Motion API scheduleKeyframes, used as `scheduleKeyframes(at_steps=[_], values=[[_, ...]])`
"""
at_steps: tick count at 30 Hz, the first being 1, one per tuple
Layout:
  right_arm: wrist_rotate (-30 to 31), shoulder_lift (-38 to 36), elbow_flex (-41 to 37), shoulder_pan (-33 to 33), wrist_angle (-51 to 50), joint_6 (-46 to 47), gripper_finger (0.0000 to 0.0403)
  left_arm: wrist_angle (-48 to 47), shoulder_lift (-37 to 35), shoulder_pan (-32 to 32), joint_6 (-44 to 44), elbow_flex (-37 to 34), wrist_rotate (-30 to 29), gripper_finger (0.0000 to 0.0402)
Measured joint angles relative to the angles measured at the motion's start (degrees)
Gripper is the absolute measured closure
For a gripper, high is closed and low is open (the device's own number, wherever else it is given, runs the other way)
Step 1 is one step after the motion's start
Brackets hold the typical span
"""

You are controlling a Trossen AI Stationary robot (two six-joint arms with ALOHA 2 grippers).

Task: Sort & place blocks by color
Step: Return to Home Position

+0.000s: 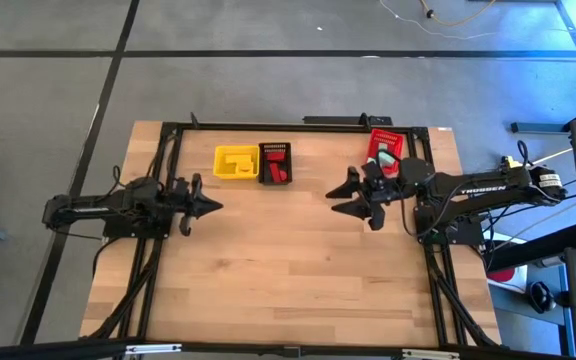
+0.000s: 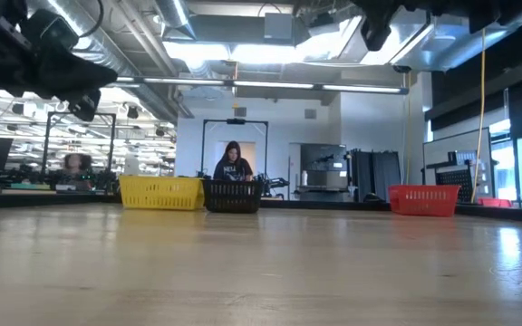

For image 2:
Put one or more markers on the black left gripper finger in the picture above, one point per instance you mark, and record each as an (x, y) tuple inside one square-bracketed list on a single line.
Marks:
[(84, 105), (80, 74)]

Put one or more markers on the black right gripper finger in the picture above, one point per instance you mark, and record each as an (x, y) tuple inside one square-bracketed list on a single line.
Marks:
[(376, 31)]

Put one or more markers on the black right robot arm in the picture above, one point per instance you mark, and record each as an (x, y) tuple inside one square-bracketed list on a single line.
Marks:
[(492, 13)]

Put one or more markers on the black background robot arm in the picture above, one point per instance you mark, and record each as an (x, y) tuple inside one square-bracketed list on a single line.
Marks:
[(277, 183)]

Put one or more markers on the person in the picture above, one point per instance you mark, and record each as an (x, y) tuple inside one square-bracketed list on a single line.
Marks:
[(77, 165), (233, 169)]

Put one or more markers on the grey ceiling box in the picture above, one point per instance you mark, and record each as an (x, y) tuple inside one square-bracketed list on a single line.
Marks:
[(278, 26)]

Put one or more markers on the yellow plastic basket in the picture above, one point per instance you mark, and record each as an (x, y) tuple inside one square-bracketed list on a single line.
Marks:
[(161, 192)]

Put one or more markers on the long ceiling light bar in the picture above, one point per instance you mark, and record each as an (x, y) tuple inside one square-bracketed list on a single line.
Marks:
[(270, 84)]

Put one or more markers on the grey partition panel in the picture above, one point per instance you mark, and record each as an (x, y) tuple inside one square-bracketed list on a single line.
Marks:
[(442, 147)]

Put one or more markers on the dark curtain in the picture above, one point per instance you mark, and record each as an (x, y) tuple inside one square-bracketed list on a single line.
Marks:
[(379, 174)]

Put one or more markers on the grey machine cabinet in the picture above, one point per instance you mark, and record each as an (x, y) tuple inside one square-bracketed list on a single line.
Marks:
[(324, 179)]

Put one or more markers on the white bottle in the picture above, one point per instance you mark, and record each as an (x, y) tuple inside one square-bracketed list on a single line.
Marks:
[(304, 178)]

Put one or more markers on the black dome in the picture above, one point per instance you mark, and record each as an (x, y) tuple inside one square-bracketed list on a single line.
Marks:
[(373, 198)]

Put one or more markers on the black pegboard rack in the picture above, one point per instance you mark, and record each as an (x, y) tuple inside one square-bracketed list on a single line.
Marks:
[(458, 181)]

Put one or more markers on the black plastic basket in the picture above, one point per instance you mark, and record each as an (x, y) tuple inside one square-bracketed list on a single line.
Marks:
[(231, 197)]

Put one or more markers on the red plastic basket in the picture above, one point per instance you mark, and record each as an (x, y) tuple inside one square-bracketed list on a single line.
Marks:
[(424, 200)]

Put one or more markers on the small red bin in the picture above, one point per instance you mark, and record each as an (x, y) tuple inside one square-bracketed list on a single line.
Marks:
[(494, 202)]

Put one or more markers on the round silver duct pipe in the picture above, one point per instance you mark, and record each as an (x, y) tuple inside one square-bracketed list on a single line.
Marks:
[(120, 54)]

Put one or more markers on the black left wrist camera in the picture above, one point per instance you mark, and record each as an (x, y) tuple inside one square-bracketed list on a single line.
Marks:
[(52, 29)]

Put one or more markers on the black gantry frame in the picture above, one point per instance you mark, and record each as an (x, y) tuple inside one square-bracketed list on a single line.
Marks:
[(45, 145), (252, 121)]

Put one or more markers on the black aluminium table rail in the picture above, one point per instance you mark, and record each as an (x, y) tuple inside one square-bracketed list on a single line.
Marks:
[(39, 199)]

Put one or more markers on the grey wall vent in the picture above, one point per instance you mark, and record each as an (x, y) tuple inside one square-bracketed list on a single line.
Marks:
[(310, 113), (240, 112)]

